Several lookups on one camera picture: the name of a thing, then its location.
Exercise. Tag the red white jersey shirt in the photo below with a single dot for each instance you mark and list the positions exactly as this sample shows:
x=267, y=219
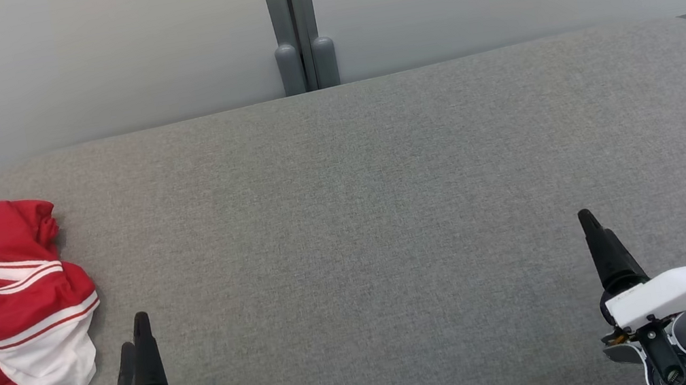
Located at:
x=23, y=305

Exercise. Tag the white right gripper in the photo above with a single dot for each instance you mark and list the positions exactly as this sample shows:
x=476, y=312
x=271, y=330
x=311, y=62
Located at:
x=675, y=291

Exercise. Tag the grey metal partition post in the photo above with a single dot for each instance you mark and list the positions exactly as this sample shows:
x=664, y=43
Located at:
x=289, y=70
x=326, y=61

